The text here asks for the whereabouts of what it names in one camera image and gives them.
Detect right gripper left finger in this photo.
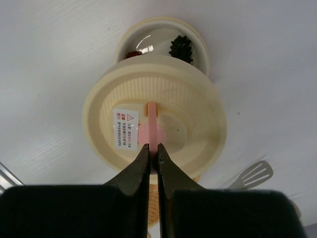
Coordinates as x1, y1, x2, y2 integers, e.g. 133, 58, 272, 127
0, 145, 150, 238

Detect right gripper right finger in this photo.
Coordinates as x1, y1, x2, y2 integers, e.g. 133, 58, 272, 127
157, 144, 305, 238

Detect metal tongs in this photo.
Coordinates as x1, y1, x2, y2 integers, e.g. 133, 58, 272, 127
228, 160, 273, 190

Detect cream lid pink knob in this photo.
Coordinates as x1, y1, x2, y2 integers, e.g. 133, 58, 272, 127
83, 55, 227, 178

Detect red sausage piece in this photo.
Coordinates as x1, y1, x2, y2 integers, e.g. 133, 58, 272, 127
126, 51, 142, 59

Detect pink lunch bowl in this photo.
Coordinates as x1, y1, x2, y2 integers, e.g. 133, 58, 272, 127
114, 16, 211, 76

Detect boat-shaped woven basket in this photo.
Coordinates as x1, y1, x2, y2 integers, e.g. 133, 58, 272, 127
147, 173, 201, 238

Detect aluminium mounting rail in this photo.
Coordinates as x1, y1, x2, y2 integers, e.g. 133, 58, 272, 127
0, 163, 24, 194

